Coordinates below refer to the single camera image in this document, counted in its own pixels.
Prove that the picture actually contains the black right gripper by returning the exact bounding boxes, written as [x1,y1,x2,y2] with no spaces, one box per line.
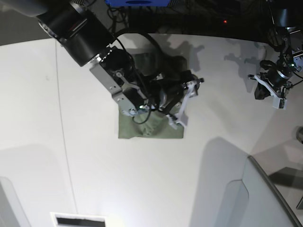
[151,70,196,114]

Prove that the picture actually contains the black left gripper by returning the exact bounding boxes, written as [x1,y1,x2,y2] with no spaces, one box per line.
[254,68,293,100]

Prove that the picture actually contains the green t-shirt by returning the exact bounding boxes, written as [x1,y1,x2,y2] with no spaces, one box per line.
[117,52,190,140]

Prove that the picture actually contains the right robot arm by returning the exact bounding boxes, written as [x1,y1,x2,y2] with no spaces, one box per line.
[3,0,199,117]

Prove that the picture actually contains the blue box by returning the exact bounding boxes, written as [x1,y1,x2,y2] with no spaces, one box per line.
[105,0,170,7]

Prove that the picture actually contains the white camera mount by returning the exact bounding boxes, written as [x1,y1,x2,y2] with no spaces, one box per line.
[248,74,292,110]
[166,78,205,130]

